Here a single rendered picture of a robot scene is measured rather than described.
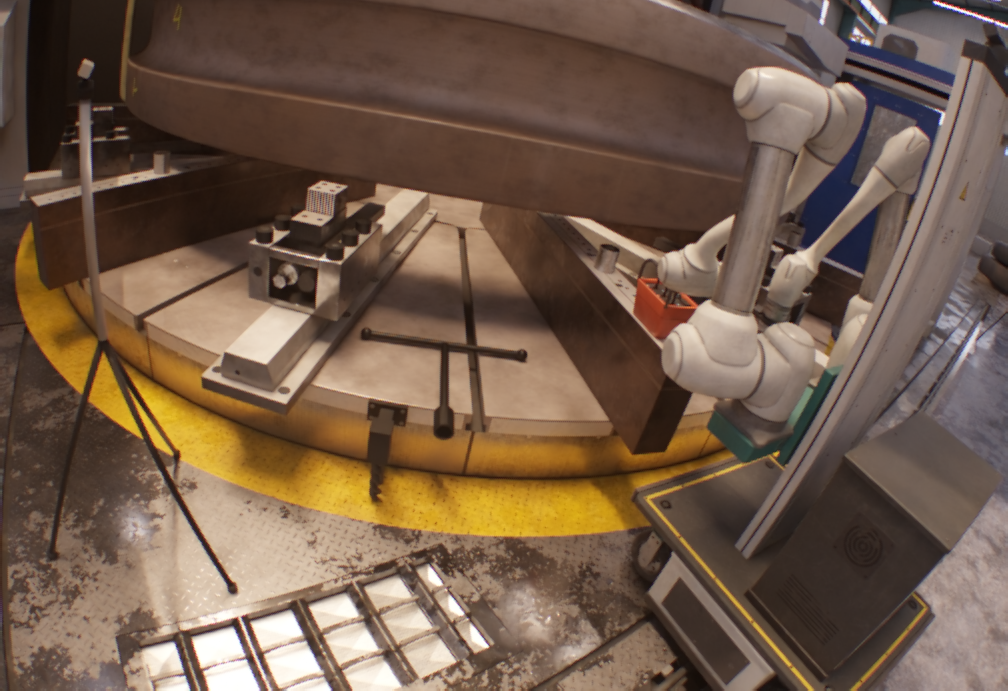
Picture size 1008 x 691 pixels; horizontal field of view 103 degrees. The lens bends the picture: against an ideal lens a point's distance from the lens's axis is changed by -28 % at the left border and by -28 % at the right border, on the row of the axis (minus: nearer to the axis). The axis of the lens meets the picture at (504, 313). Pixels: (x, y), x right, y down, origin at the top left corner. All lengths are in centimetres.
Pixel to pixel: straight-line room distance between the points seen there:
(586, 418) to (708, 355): 82
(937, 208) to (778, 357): 50
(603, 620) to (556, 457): 65
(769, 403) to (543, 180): 118
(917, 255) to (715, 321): 49
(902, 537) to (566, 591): 102
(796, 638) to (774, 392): 66
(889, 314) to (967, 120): 47
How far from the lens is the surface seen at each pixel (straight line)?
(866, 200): 177
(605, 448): 214
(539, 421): 191
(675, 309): 175
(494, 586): 178
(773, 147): 125
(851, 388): 143
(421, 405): 184
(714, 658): 170
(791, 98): 124
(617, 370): 196
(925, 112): 683
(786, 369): 135
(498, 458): 203
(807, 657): 159
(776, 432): 147
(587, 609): 181
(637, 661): 177
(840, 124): 133
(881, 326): 138
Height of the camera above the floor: 143
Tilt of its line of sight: 27 degrees down
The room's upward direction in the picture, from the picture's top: 13 degrees clockwise
